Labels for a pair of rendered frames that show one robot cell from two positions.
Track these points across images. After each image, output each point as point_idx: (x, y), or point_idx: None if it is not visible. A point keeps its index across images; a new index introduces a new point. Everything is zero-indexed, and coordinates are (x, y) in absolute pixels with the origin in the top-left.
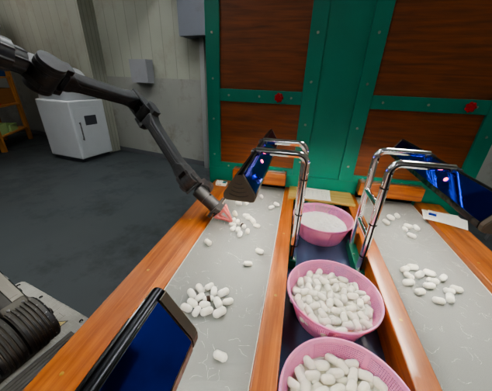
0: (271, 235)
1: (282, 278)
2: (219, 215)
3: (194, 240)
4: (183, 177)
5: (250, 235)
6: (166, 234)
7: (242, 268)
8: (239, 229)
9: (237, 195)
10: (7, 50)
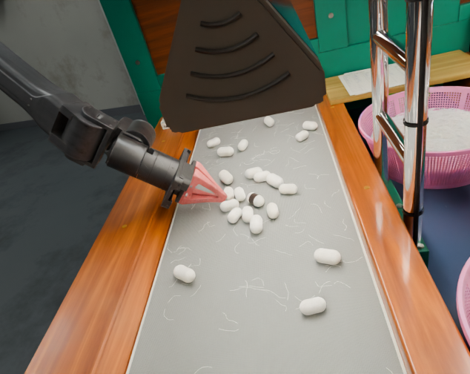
0: (333, 202)
1: (446, 332)
2: (190, 194)
3: (147, 278)
4: (65, 128)
5: (282, 219)
6: (71, 289)
7: (302, 323)
8: (250, 212)
9: (233, 94)
10: None
